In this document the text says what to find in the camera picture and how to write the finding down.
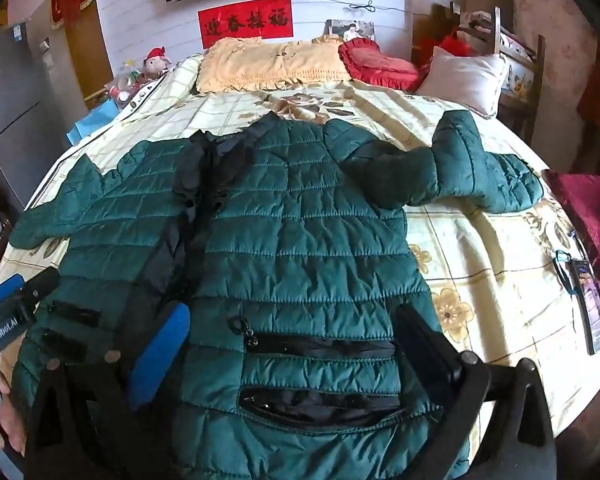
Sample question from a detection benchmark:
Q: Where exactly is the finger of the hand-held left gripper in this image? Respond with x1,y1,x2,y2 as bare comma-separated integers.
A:
0,273,26,308
20,266,62,311

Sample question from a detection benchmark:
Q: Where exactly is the red heart-shaped frilled pillow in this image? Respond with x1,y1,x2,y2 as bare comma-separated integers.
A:
337,37,431,92

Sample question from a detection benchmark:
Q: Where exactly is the person's left hand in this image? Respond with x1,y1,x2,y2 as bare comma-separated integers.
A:
0,394,27,457

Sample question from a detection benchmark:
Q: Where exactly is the yellow frilled pillow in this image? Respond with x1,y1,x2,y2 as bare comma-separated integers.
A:
195,35,353,95

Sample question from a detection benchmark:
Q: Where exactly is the dark red fluffy blanket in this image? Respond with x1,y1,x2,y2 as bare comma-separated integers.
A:
542,170,600,331

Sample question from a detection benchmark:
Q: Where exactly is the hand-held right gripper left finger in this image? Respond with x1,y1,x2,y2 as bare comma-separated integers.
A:
27,302,191,480

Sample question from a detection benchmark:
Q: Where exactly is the plush doll with red hat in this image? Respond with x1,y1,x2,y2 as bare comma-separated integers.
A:
142,46,173,78

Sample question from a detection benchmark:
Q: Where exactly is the green quilted puffer jacket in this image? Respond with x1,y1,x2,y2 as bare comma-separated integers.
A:
10,110,546,480

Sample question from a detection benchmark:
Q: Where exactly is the blue box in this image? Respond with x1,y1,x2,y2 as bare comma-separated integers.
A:
66,97,118,146

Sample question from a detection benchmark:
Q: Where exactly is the wooden chair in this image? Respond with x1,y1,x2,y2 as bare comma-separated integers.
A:
450,2,546,146

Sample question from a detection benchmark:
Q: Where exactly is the brown wooden door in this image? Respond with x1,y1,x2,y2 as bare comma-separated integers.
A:
62,0,113,111

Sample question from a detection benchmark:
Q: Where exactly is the floral checked bed sheet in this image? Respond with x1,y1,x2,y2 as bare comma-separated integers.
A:
0,52,600,468

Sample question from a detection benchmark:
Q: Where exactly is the white square pillow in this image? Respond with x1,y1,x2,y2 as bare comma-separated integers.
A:
415,46,511,120

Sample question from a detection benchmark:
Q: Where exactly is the bag of colourful toys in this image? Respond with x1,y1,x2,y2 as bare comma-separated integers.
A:
107,62,153,106

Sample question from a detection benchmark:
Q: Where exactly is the grey refrigerator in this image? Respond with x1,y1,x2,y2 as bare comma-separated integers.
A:
0,22,73,211

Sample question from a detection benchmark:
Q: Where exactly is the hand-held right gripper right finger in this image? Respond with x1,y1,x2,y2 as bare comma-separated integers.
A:
395,304,556,480

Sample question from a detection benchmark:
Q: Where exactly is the bright red fluffy cloth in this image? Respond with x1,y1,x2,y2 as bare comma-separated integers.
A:
415,32,473,68

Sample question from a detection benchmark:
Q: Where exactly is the red wall banner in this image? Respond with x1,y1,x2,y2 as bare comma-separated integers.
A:
198,0,293,51

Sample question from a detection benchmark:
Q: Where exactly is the framed photo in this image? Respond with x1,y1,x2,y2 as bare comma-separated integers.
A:
325,19,378,43

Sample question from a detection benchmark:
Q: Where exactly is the black smartphone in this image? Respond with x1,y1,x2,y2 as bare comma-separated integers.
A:
567,257,600,356

